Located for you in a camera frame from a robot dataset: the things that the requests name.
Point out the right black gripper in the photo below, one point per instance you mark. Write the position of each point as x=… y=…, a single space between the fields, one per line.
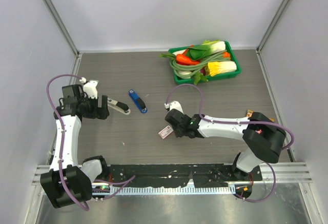
x=178 y=134

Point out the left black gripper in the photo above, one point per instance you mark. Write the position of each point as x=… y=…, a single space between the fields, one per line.
x=99 y=112

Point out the grey black stapler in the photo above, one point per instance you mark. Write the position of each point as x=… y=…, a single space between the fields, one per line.
x=118 y=106

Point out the blue stapler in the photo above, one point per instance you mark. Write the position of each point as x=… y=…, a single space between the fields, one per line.
x=138 y=101

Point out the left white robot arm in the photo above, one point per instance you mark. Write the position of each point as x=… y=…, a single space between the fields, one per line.
x=67 y=182

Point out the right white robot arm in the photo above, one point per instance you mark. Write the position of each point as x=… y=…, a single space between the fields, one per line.
x=262 y=136

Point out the toy white radish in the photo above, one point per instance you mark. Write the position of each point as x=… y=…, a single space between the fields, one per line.
x=184 y=74

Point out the toy green long beans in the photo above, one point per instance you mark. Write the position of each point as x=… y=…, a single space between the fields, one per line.
x=217 y=57

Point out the green plastic tray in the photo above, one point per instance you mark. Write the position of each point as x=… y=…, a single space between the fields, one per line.
x=201 y=76

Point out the toy napa cabbage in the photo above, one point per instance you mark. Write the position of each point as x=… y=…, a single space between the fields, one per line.
x=216 y=68

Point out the toy orange carrot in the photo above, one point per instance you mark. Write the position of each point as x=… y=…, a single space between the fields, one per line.
x=185 y=60

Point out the colourful candy bag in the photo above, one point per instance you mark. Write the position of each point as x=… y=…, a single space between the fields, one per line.
x=249 y=113

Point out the toy bok choy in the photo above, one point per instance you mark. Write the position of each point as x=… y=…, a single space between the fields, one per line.
x=206 y=49

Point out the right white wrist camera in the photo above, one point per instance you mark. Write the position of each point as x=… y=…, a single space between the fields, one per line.
x=174 y=105

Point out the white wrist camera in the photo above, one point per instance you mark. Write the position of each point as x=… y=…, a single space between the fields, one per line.
x=90 y=87
x=174 y=105

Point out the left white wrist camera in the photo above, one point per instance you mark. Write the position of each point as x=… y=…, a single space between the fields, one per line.
x=90 y=87

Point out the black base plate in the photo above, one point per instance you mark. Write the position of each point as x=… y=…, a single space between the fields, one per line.
x=178 y=175

